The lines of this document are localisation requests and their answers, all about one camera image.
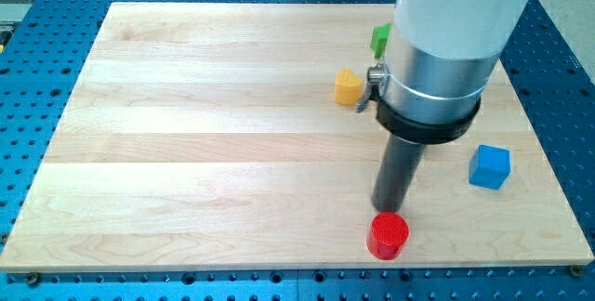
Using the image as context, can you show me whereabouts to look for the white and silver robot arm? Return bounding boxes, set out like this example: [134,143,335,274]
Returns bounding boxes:
[377,0,528,145]

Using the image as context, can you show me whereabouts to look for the blue cube block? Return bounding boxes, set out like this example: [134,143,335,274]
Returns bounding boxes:
[469,145,511,190]

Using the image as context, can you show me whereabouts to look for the yellow heart block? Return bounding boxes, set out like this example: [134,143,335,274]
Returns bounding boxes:
[334,68,364,106]

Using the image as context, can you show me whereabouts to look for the wooden board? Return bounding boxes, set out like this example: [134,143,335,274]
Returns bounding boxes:
[1,3,593,273]

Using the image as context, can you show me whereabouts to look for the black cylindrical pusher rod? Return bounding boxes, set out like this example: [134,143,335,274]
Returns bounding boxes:
[371,135,426,213]

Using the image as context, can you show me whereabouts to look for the green block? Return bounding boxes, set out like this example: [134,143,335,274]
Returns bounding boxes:
[370,23,391,59]

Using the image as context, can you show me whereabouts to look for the red cylinder block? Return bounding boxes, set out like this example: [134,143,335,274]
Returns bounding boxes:
[366,212,410,260]

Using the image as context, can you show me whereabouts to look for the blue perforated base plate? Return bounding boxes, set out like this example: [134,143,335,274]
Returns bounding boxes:
[1,0,594,300]

